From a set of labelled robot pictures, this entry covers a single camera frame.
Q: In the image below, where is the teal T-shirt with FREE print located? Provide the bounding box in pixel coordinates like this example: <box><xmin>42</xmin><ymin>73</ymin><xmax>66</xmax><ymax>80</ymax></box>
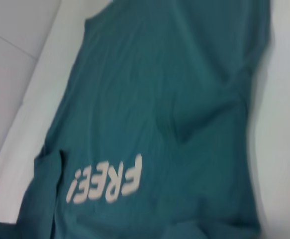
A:
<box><xmin>14</xmin><ymin>0</ymin><xmax>279</xmax><ymax>239</ymax></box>

